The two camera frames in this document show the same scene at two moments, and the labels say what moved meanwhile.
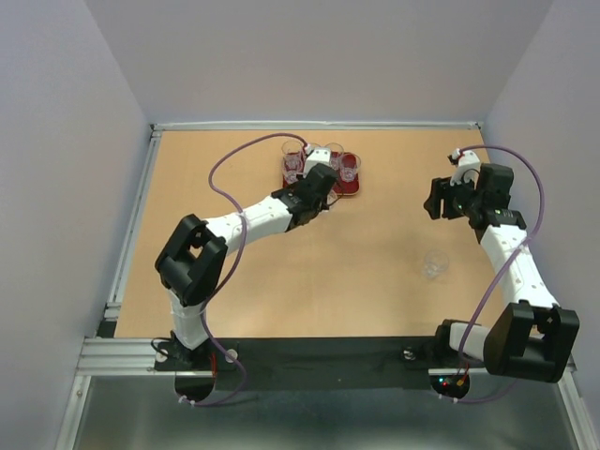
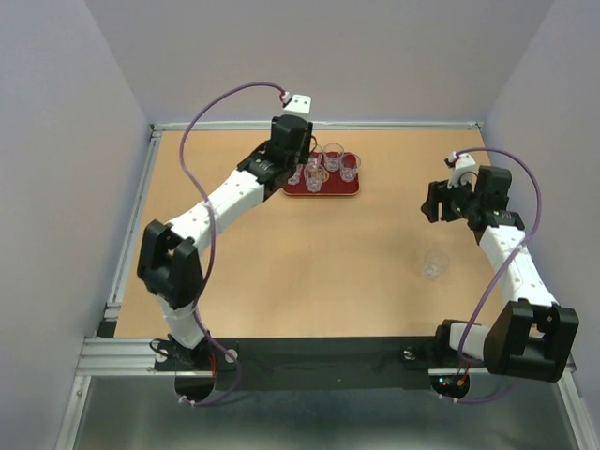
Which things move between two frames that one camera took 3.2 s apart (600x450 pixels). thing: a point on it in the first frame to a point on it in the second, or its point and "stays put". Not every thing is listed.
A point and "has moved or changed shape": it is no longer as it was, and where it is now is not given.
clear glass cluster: x=435 y=262 stays put
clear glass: x=349 y=163 stays put
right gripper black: x=441 y=188 stays put
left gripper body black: x=322 y=206 to x=304 y=155
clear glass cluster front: x=332 y=195 has moved or changed shape
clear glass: x=337 y=153 stays put
